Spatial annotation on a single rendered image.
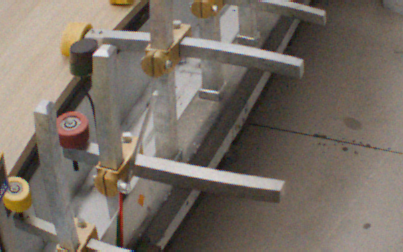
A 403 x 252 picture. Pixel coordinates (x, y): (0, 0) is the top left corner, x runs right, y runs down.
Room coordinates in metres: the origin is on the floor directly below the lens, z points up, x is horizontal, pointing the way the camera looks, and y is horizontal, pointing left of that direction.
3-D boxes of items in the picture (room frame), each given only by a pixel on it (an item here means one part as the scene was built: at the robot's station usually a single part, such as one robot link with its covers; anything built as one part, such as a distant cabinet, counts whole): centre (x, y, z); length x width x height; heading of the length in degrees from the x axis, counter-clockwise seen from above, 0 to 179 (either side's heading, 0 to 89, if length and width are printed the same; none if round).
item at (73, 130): (1.74, 0.25, 0.85); 0.08 x 0.08 x 0.11
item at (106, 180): (1.69, 0.15, 0.85); 0.14 x 0.06 x 0.05; 158
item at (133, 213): (1.63, 0.15, 0.75); 0.26 x 0.01 x 0.10; 158
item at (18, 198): (1.53, 0.38, 0.85); 0.08 x 0.08 x 0.11
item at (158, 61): (1.92, 0.06, 0.95); 0.14 x 0.06 x 0.05; 158
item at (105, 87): (1.67, 0.16, 0.87); 0.04 x 0.04 x 0.48; 68
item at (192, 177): (1.67, 0.06, 0.84); 0.43 x 0.03 x 0.04; 68
